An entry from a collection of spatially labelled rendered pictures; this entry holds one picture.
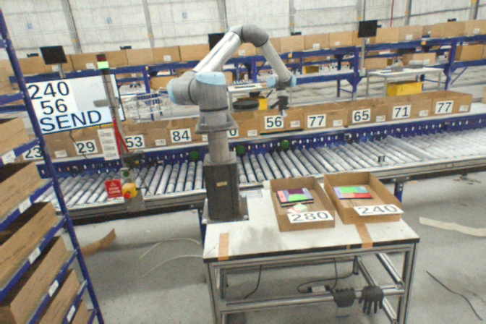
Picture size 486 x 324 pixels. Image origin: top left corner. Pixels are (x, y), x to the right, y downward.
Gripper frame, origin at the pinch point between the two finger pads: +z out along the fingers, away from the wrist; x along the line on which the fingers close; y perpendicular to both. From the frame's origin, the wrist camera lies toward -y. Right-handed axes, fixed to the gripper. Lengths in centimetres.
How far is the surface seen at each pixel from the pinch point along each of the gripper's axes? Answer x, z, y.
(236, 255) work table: -114, 58, -53
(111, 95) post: -70, -25, -113
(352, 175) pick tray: -72, 39, 25
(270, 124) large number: 0.1, 2.8, -9.3
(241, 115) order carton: 26.4, -8.0, -32.0
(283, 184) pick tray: -69, 39, -18
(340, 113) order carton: -1, 0, 53
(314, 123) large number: 0.3, 6.4, 28.9
